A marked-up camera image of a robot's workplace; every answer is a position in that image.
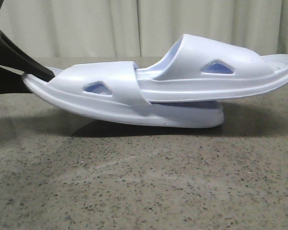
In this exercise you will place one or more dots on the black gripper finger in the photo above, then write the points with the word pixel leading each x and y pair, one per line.
pixel 13 57

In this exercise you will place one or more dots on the light blue slipper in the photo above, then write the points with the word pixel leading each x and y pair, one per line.
pixel 202 69
pixel 109 91

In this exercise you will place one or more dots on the white pleated curtain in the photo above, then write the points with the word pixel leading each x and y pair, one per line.
pixel 141 28

